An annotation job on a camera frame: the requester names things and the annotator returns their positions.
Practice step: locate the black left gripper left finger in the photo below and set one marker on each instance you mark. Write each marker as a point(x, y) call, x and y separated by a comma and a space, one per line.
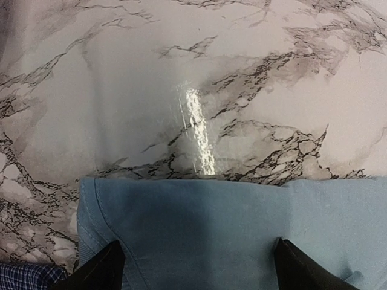
point(104, 271)

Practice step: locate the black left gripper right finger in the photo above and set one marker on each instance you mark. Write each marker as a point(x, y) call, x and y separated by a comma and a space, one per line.
point(295, 270)

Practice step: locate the light blue garment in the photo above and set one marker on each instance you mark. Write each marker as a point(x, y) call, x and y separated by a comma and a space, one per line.
point(208, 234)

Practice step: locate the blue checked shirt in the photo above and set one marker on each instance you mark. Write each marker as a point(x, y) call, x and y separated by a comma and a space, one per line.
point(30, 276)

